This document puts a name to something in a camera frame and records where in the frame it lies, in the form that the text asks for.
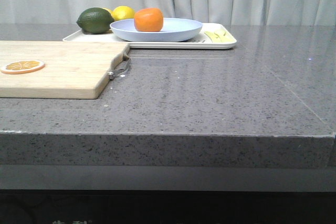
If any yellow-green plastic knife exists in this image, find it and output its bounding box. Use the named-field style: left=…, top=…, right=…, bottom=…
left=204, top=31, right=221, bottom=43

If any yellow lemon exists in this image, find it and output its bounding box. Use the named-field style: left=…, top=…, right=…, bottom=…
left=112, top=6, right=135, bottom=21

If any wooden cutting board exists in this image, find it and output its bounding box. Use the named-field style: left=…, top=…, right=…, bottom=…
left=1, top=40, right=130, bottom=99

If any orange slice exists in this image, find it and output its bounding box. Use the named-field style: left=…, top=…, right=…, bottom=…
left=1, top=60, right=45, bottom=74

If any orange fruit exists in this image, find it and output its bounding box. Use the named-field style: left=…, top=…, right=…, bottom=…
left=134, top=8, right=164, bottom=32

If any yellow-green plastic fork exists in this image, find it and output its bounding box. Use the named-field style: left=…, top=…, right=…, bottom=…
left=214, top=30, right=235, bottom=42

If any metal cutting board handle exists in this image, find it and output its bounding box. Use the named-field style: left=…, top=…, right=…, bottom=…
left=108, top=55, right=131, bottom=81

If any cream rectangular tray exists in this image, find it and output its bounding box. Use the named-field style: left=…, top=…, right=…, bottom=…
left=63, top=23, right=237, bottom=50

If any light blue plate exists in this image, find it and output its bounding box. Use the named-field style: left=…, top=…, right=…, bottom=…
left=110, top=18, right=203, bottom=42

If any green lime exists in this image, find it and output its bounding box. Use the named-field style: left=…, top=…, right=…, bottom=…
left=76, top=7, right=114, bottom=34

